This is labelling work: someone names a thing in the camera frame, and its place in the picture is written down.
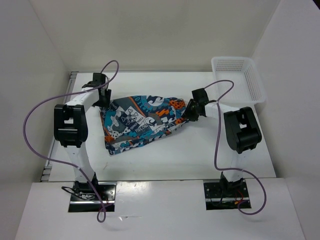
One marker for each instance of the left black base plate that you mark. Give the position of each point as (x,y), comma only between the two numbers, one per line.
(86,201)

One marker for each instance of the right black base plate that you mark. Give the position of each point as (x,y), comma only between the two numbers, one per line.
(215,199)

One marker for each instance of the white perforated plastic basket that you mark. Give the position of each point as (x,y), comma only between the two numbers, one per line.
(242,71)

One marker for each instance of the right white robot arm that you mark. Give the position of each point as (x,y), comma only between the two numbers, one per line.
(237,127)

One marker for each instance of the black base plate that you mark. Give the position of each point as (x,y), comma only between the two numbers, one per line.
(215,199)
(86,201)

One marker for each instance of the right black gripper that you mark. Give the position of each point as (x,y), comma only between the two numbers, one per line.
(187,113)

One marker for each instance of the aluminium table edge rail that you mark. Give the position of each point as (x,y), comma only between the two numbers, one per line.
(53,171)

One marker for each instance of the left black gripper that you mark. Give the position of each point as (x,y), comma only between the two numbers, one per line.
(106,102)

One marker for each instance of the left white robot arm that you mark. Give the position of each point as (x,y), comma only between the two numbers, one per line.
(71,129)

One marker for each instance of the colourful patterned shorts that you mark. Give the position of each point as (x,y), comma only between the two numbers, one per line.
(135,121)

